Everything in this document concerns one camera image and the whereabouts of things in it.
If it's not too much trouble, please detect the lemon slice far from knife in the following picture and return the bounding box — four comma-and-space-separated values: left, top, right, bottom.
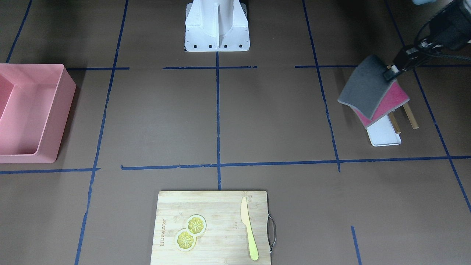
175, 229, 197, 252

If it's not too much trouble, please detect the white towel rack tray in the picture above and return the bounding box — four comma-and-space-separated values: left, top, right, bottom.
366, 115, 402, 146

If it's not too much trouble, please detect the inner wooden rack rod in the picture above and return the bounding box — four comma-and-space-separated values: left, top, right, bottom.
388, 111, 401, 134

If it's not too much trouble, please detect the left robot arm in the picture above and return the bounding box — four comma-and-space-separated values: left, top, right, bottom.
383, 0, 471, 81

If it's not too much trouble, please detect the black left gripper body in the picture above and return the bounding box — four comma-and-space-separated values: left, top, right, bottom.
423, 2, 471, 52

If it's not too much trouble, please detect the wooden rack rod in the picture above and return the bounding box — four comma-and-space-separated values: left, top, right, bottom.
403, 103, 419, 130
388, 111, 401, 134

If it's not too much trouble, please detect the grey and pink cloth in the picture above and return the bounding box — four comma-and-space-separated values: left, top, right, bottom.
337, 55, 410, 128

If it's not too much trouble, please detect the bamboo cutting board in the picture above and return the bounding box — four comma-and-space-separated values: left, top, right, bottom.
150, 191, 273, 265

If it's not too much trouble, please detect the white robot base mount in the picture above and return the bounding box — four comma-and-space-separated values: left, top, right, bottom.
184, 0, 251, 52

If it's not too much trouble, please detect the outer wooden rack rod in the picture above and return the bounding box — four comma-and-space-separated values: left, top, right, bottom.
403, 103, 419, 130

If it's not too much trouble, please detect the yellow plastic knife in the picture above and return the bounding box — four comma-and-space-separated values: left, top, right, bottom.
240, 197, 259, 261

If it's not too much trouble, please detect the pink plastic bin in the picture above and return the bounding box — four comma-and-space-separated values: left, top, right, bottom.
0, 63, 77, 164

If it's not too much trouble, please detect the lemon slice near knife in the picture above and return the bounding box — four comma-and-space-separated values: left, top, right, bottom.
186, 214, 207, 237

